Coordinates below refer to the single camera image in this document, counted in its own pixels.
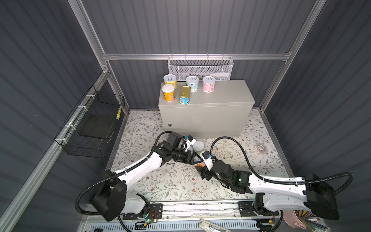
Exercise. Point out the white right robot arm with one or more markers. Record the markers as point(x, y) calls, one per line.
point(317, 197)

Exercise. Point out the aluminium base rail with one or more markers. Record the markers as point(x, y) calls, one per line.
point(194, 216)

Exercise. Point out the black wire basket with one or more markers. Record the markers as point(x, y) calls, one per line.
point(92, 129)

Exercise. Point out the orange green can plastic lid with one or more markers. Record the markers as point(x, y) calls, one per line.
point(198, 146)

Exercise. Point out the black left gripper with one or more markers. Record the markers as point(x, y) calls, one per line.
point(191, 160)

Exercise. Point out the yellow orange can plastic lid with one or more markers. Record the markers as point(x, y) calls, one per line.
point(168, 92)

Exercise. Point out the yellow can pull-tab lid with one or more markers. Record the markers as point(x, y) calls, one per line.
point(170, 79)

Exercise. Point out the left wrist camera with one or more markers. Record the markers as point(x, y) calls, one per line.
point(190, 141)

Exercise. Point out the yellow tag on basket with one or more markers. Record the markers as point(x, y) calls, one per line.
point(119, 113)

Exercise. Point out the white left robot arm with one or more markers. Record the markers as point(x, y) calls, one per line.
point(111, 198)

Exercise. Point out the white wire mesh basket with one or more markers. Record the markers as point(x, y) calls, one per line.
point(218, 67)

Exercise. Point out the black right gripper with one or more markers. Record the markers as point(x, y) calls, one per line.
point(203, 171)

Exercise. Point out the grey metal cabinet box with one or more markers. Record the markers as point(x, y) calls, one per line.
point(222, 112)

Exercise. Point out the pink can pull-tab lid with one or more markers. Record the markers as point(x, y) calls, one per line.
point(208, 84)

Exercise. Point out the gold rectangular tin can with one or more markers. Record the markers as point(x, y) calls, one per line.
point(184, 95)

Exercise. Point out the orange can pull-tab lid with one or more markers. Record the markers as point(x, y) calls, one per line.
point(200, 165)

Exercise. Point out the blue can white lid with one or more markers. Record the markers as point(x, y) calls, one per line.
point(193, 83)

